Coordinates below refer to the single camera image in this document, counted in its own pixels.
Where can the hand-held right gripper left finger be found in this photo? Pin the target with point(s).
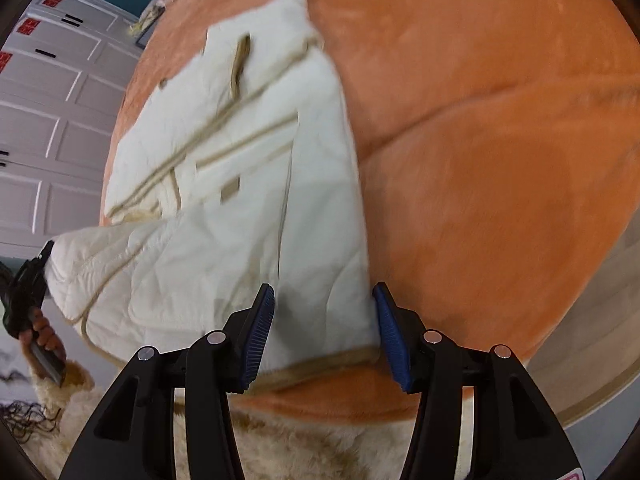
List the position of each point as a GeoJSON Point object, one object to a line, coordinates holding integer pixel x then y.
{"type": "Point", "coordinates": [260, 340]}

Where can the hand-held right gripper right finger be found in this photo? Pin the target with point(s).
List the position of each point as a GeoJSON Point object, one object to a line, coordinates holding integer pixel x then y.
{"type": "Point", "coordinates": [392, 340]}

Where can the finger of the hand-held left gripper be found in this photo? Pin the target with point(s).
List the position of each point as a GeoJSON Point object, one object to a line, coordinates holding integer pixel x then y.
{"type": "Point", "coordinates": [46, 255]}

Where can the cream quilted jacket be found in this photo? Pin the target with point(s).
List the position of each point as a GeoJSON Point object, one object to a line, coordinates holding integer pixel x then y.
{"type": "Point", "coordinates": [280, 210]}

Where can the person's left hand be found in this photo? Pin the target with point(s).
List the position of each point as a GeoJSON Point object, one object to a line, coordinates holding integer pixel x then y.
{"type": "Point", "coordinates": [50, 337]}

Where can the white panelled wardrobe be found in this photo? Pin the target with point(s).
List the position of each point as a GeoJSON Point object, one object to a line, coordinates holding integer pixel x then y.
{"type": "Point", "coordinates": [60, 160]}

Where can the orange plush blanket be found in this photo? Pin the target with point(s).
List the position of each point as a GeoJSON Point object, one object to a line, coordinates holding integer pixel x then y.
{"type": "Point", "coordinates": [475, 160]}

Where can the red paper decoration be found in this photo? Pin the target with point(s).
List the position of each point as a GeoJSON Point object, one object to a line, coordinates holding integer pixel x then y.
{"type": "Point", "coordinates": [29, 26]}
{"type": "Point", "coordinates": [52, 0]}
{"type": "Point", "coordinates": [5, 60]}

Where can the grey nightstand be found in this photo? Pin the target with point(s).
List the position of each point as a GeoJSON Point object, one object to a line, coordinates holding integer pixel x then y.
{"type": "Point", "coordinates": [146, 35]}

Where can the yellow and white cloth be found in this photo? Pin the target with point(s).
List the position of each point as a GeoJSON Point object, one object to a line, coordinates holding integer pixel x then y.
{"type": "Point", "coordinates": [150, 15]}

